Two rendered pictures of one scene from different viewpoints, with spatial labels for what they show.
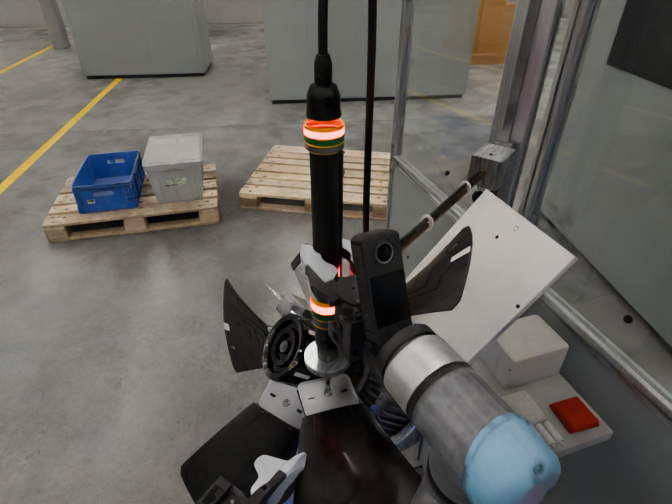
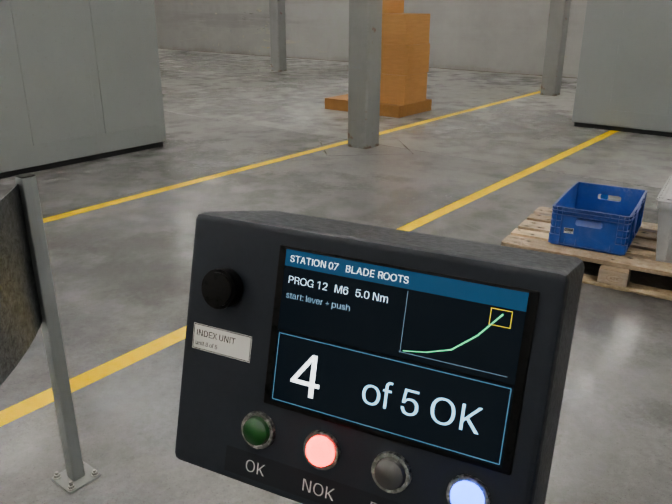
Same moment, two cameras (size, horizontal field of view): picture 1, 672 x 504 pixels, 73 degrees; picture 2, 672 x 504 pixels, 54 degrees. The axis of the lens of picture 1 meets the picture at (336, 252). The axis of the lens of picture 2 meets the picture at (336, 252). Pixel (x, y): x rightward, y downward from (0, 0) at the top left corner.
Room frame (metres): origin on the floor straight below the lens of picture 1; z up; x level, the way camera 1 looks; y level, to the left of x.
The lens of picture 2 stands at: (-0.42, 0.28, 1.40)
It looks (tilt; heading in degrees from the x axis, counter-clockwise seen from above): 21 degrees down; 45
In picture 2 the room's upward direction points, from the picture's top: straight up
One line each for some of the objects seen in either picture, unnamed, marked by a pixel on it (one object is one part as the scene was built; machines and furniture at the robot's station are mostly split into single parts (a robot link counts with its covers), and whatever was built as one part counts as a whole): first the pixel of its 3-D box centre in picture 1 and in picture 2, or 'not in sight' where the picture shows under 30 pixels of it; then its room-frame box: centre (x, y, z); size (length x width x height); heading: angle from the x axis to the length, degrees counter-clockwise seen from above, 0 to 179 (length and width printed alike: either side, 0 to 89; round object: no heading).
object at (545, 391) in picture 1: (519, 388); not in sight; (0.75, -0.47, 0.85); 0.36 x 0.24 x 0.03; 18
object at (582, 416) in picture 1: (574, 413); not in sight; (0.66, -0.57, 0.87); 0.08 x 0.08 x 0.02; 15
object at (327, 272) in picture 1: (314, 278); not in sight; (0.44, 0.03, 1.45); 0.09 x 0.03 x 0.06; 37
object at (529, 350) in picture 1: (517, 346); not in sight; (0.83, -0.48, 0.92); 0.17 x 0.16 x 0.11; 108
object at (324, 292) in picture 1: (333, 285); not in sight; (0.40, 0.00, 1.47); 0.09 x 0.05 x 0.02; 37
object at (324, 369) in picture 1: (331, 332); not in sight; (0.48, 0.01, 1.32); 0.09 x 0.07 x 0.10; 143
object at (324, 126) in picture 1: (324, 136); not in sight; (0.47, 0.01, 1.62); 0.04 x 0.04 x 0.03
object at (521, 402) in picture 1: (529, 420); not in sight; (0.64, -0.45, 0.87); 0.15 x 0.09 x 0.02; 18
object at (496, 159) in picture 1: (492, 165); not in sight; (0.97, -0.36, 1.36); 0.10 x 0.07 x 0.09; 143
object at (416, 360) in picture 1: (426, 372); not in sight; (0.29, -0.09, 1.45); 0.08 x 0.05 x 0.08; 118
